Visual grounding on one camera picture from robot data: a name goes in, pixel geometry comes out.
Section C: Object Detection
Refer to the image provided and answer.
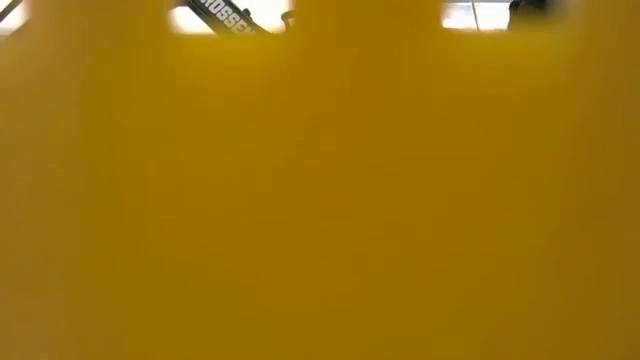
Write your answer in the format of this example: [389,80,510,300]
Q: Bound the black metal table frame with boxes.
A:
[0,0,24,24]

